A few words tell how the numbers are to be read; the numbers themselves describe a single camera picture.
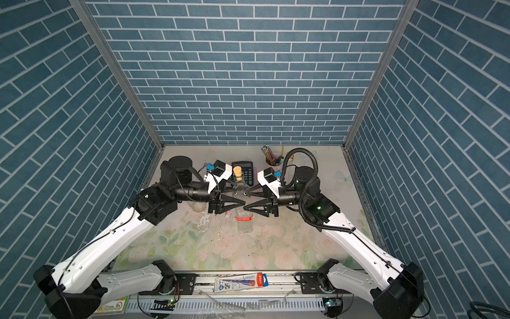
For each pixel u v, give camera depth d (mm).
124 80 906
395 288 378
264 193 617
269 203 542
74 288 378
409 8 705
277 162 997
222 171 495
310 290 730
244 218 607
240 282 737
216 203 518
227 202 529
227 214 551
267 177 517
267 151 963
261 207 560
